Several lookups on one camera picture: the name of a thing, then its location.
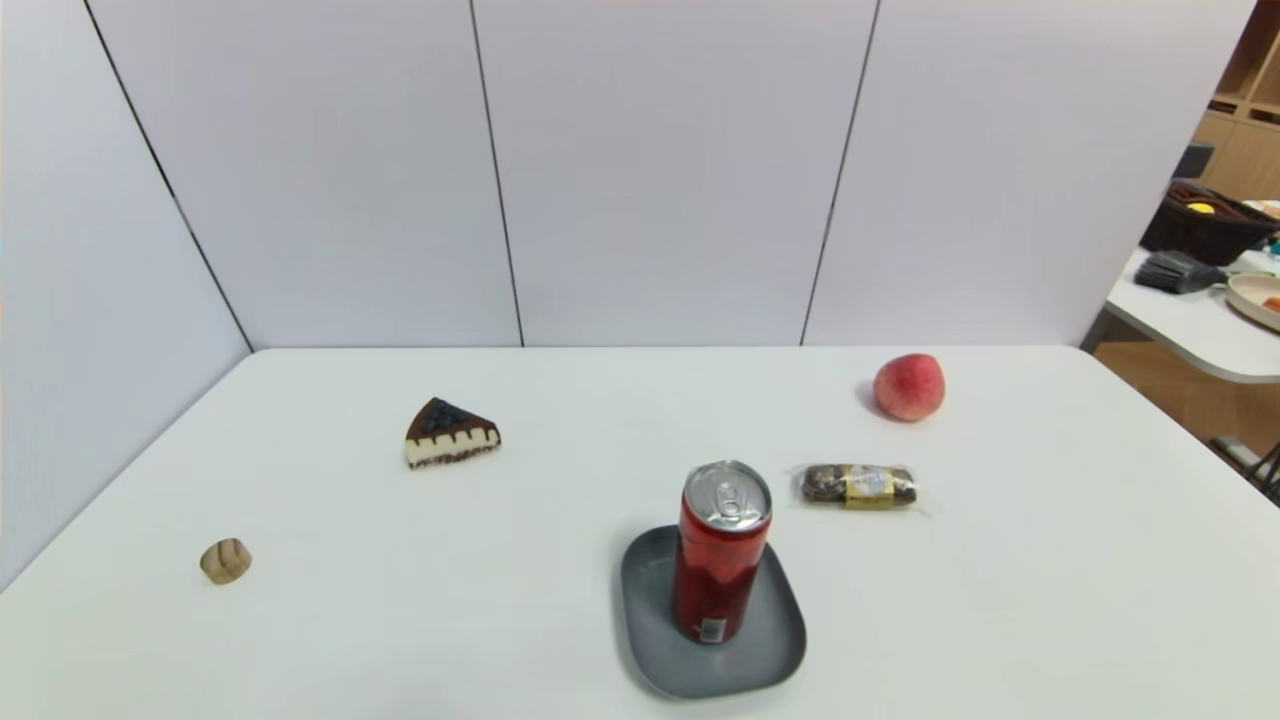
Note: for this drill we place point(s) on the chocolate balls in clear wrapper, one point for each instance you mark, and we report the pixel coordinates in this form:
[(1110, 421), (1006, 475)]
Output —
[(858, 486)]

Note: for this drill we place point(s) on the red soda can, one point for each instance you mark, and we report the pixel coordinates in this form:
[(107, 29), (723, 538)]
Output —
[(720, 560)]

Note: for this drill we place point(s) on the beige bowl on side table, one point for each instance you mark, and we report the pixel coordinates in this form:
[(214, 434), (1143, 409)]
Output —
[(1255, 298)]

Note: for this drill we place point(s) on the black woven basket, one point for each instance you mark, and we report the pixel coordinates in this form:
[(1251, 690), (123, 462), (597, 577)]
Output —
[(1205, 228)]

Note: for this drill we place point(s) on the pink peach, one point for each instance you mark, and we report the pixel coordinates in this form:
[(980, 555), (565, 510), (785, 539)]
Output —
[(908, 388)]

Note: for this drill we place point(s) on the grey rounded square dish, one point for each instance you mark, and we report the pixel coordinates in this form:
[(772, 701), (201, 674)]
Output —
[(780, 630)]

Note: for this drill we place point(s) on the chocolate cake slice with blueberries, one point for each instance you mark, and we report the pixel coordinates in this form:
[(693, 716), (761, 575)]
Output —
[(448, 436)]

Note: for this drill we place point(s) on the white side table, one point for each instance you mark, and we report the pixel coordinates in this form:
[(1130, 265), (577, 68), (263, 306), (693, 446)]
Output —
[(1190, 325)]

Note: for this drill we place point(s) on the wooden shelf unit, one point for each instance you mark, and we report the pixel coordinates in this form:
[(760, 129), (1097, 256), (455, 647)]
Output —
[(1245, 130)]

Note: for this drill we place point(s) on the dark chair base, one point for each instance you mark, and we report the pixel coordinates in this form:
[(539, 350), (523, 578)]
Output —
[(1250, 462)]

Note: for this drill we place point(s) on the small wooden cylinder block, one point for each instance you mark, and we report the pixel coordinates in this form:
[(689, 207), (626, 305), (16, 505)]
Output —
[(226, 561)]

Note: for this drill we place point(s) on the black brush-like bundle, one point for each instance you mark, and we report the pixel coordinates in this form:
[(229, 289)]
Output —
[(1178, 272)]

